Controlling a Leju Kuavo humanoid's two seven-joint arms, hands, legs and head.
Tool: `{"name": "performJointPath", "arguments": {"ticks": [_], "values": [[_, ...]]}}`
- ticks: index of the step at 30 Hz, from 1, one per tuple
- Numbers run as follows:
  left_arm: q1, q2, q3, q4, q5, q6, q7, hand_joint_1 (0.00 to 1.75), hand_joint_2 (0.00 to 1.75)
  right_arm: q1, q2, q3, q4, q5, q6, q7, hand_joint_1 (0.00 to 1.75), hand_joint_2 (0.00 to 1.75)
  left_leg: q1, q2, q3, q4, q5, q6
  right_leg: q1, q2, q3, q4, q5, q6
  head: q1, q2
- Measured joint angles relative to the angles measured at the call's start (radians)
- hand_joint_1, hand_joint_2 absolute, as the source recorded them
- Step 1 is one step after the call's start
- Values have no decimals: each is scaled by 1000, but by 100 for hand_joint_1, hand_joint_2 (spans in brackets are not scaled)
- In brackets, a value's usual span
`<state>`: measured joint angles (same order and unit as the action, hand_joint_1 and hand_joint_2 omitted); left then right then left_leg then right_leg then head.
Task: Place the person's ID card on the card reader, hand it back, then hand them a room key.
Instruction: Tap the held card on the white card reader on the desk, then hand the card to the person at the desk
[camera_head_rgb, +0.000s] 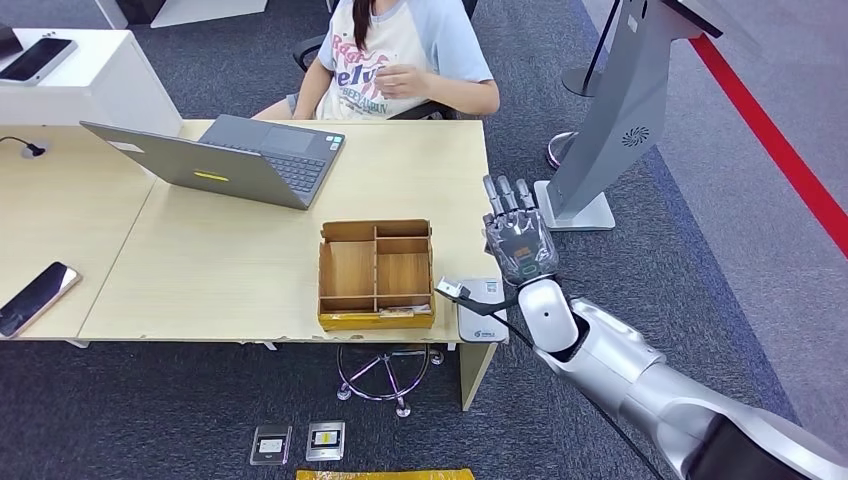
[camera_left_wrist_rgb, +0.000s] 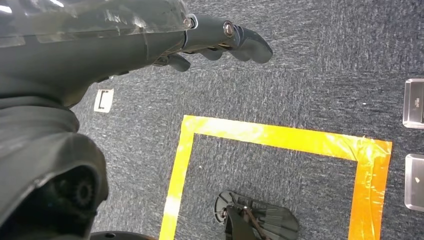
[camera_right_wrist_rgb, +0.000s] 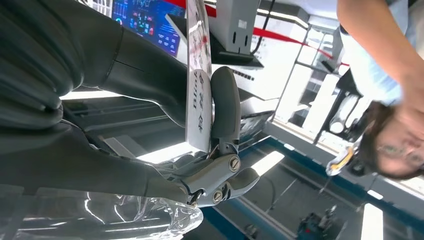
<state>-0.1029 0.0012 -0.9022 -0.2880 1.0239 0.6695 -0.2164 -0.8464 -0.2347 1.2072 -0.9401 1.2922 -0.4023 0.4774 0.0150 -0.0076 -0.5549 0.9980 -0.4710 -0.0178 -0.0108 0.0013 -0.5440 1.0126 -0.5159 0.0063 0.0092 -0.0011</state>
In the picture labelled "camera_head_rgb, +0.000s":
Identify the yellow tape strip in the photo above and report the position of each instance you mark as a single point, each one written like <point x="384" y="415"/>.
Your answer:
<point x="384" y="475"/>

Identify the light wood desk leg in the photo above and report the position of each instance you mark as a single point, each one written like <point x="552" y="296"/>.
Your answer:
<point x="474" y="378"/>

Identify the chrome stool base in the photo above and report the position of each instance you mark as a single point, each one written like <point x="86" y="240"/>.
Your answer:
<point x="384" y="371"/>

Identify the wooden compartment box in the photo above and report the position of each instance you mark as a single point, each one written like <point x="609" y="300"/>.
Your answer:
<point x="351" y="272"/>

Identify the silver floor socket dark frame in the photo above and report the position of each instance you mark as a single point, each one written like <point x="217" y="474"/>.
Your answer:
<point x="270" y="445"/>

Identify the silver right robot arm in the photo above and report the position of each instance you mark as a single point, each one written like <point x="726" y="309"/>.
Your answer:
<point x="629" y="378"/>

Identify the grey kiosk stand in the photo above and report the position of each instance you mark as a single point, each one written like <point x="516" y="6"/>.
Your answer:
<point x="616" y="99"/>

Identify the white room key card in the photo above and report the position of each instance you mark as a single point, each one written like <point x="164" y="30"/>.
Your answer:
<point x="405" y="310"/>

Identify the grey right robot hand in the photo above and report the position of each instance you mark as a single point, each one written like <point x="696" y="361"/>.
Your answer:
<point x="520" y="245"/>

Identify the red floor tape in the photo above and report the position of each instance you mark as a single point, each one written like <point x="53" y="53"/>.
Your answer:
<point x="762" y="132"/>

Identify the black smartphone with pale case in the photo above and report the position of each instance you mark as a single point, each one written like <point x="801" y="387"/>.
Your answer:
<point x="33" y="298"/>

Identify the dark device on cabinet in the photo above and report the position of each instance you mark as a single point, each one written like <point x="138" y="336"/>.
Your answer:
<point x="6" y="41"/>

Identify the grey laptop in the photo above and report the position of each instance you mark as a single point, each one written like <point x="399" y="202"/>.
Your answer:
<point x="199" y="166"/>

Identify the black stanchion pole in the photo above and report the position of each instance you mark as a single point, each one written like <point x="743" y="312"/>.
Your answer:
<point x="583" y="81"/>

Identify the silver floor socket yellow label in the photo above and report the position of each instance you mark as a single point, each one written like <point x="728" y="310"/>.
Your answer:
<point x="325" y="441"/>

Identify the person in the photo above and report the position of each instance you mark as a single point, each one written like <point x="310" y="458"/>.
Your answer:
<point x="411" y="40"/>

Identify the white display plinth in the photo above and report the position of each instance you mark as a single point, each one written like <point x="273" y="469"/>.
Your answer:
<point x="199" y="10"/>

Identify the black smartphone with grey case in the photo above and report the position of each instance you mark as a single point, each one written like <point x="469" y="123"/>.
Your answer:
<point x="36" y="60"/>

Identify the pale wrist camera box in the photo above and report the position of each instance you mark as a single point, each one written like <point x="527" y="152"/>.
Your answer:
<point x="450" y="289"/>

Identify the white card reader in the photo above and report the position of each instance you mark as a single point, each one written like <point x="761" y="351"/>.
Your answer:
<point x="480" y="326"/>

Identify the white cabinet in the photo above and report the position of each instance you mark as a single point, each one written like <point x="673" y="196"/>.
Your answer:
<point x="112" y="93"/>

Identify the person's left hand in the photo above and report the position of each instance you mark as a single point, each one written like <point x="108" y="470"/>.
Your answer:
<point x="401" y="83"/>

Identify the chrome stanchion base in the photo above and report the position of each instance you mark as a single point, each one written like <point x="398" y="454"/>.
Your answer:
<point x="558" y="149"/>

